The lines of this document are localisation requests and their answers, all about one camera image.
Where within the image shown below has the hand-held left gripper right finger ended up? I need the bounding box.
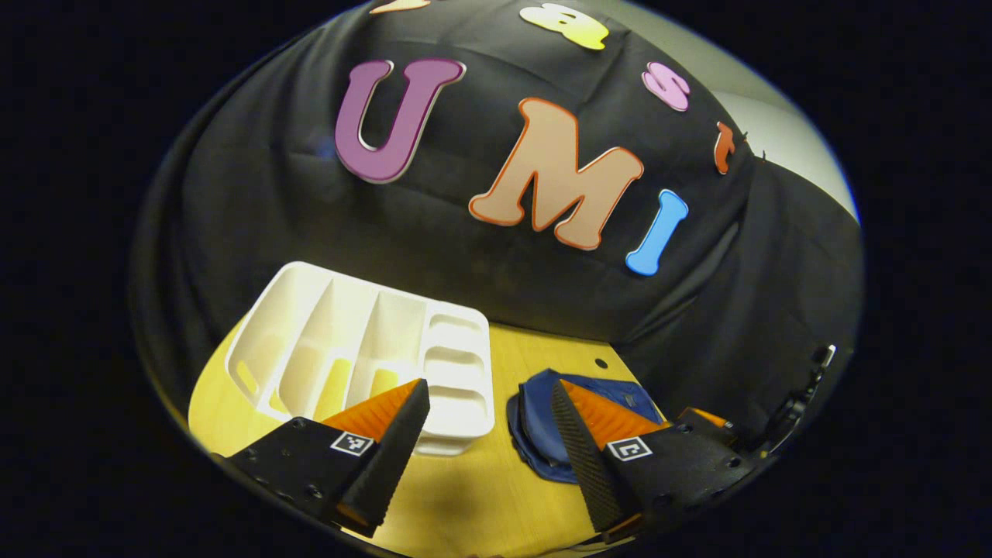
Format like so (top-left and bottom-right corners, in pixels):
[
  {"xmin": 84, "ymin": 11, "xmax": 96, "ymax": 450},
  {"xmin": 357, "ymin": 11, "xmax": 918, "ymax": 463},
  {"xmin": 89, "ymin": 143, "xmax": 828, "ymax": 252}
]
[{"xmin": 550, "ymin": 380, "xmax": 756, "ymax": 536}]

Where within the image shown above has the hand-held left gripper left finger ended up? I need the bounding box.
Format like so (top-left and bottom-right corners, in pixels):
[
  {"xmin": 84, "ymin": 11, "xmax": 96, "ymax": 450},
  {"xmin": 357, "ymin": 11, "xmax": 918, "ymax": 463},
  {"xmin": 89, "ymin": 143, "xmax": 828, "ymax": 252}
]
[{"xmin": 221, "ymin": 378, "xmax": 431, "ymax": 538}]

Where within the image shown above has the blue schoolbag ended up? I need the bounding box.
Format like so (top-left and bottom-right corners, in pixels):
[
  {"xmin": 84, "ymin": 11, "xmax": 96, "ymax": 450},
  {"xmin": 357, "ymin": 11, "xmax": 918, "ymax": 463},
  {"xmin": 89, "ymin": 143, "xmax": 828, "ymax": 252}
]
[{"xmin": 506, "ymin": 368, "xmax": 667, "ymax": 485}]

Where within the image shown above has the white bookshelf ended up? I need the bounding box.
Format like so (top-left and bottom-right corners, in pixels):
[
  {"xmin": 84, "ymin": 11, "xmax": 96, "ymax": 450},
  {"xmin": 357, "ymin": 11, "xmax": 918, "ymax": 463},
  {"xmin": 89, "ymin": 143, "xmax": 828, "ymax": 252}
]
[{"xmin": 225, "ymin": 261, "xmax": 497, "ymax": 456}]

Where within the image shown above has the black backdrop cloth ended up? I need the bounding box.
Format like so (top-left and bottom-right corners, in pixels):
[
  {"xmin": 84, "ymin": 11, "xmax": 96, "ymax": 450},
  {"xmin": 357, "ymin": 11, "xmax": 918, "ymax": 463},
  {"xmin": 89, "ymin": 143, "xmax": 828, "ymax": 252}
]
[{"xmin": 132, "ymin": 0, "xmax": 865, "ymax": 458}]

